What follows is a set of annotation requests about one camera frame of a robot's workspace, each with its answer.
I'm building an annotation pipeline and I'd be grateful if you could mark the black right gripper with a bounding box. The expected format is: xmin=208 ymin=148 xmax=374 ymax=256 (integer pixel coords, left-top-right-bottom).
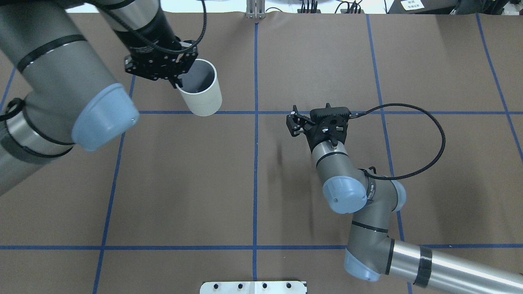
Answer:
xmin=286 ymin=103 xmax=351 ymax=152

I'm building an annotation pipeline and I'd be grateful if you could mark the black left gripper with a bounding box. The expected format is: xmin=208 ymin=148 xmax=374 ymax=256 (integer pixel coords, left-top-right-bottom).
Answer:
xmin=124 ymin=45 xmax=198 ymax=89

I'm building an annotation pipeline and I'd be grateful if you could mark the white ribbed mug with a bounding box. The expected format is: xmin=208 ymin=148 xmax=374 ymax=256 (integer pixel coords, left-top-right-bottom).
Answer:
xmin=179 ymin=58 xmax=222 ymax=117

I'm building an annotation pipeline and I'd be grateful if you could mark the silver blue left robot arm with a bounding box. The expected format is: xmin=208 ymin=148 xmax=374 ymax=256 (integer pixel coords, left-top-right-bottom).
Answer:
xmin=1 ymin=0 xmax=207 ymax=194

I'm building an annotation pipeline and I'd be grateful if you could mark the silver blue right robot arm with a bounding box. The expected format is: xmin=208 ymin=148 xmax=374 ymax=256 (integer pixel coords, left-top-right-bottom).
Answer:
xmin=286 ymin=103 xmax=523 ymax=294

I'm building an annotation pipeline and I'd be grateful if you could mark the black usb hub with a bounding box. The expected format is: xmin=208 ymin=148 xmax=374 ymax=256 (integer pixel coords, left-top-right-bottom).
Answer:
xmin=297 ymin=0 xmax=321 ymax=14

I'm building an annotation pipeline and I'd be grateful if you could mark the aluminium frame post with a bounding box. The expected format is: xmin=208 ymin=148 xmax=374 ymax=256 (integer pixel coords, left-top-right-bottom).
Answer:
xmin=245 ymin=0 xmax=266 ymax=19

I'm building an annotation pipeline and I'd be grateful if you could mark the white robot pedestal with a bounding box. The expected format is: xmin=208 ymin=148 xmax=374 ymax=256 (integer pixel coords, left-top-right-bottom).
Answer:
xmin=199 ymin=281 xmax=308 ymax=294

